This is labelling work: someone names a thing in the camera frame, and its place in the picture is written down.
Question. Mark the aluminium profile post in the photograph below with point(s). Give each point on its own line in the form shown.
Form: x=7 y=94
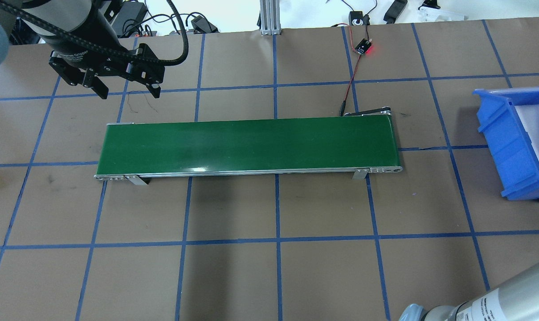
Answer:
x=269 y=17

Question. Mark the blue plastic bin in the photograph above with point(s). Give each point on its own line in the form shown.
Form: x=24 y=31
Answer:
x=509 y=120

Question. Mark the small controller board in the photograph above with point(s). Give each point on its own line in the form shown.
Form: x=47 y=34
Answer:
x=363 y=46

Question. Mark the green conveyor belt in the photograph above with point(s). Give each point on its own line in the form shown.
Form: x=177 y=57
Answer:
x=361 y=144

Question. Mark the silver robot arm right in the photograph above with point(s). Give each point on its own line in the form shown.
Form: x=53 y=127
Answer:
x=516 y=299

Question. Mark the black power adapter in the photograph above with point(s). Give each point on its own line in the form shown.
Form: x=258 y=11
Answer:
x=129 y=10

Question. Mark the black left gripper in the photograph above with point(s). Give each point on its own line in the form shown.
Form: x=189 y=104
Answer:
x=79 y=41

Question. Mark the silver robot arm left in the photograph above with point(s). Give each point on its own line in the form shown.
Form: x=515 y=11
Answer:
x=85 y=47

